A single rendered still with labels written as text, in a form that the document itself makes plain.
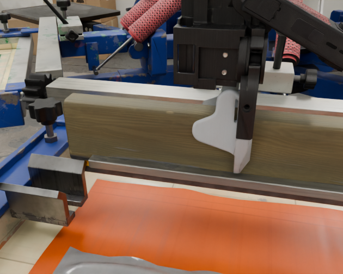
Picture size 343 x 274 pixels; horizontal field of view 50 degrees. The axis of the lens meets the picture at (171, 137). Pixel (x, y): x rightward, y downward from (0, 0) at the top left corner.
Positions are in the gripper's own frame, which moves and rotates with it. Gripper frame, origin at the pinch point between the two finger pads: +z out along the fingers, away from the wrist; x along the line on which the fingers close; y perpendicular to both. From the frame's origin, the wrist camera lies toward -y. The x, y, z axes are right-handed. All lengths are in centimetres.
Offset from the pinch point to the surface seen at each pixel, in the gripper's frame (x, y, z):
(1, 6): -409, 335, 56
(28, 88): -17.0, 37.4, 1.8
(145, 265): 8.8, 9.1, 9.8
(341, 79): -67, -23, 13
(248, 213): -2.3, -1.1, 10.1
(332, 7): -408, -74, 45
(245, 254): 4.6, -1.1, 10.1
